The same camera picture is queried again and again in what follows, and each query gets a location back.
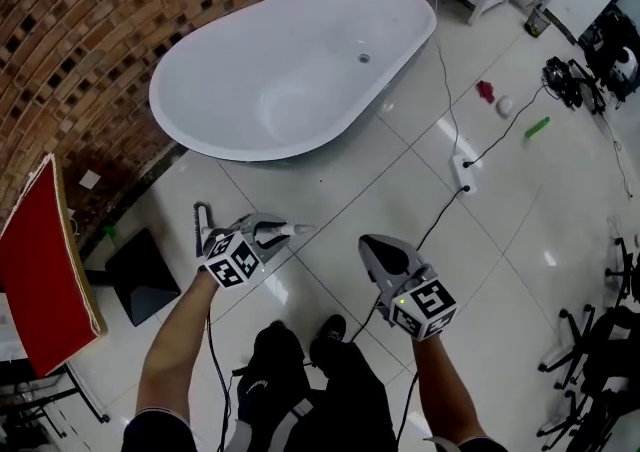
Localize person's black trousers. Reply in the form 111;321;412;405
233;319;402;452

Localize red board with wooden frame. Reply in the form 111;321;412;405
0;152;109;379

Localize black metal table frame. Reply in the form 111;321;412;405
0;348;110;452

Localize black square platform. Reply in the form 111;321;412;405
103;227;182;327

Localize black office chair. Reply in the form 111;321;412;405
536;235;640;442

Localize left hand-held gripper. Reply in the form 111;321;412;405
196;212;292;292

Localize black cable to person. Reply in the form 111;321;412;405
349;183;472;344

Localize white power strip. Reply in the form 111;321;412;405
448;153;477;195

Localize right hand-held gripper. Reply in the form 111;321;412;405
358;233;460;343

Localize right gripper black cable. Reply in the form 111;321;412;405
393;368;422;444

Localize person's right forearm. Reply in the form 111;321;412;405
409;332;495;442

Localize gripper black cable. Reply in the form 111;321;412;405
204;289;237;424
393;368;422;444

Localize long black power cable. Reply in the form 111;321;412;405
462;82;549;171

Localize white and black device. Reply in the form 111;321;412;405
610;43;640;87

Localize black equipment pile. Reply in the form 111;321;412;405
542;56;609;115

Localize white oval bathtub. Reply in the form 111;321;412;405
148;0;439;163

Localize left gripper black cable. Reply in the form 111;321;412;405
204;289;237;424

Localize person's left forearm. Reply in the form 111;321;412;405
135;268;221;422

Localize white tiled floor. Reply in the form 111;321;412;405
64;0;640;452

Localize green bottle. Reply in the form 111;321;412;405
521;116;552;140

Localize person's dark shirt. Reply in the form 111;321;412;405
121;406;507;452

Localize person's black shoe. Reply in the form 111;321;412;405
317;314;348;343

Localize mesh waste bin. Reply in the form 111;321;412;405
524;6;552;37

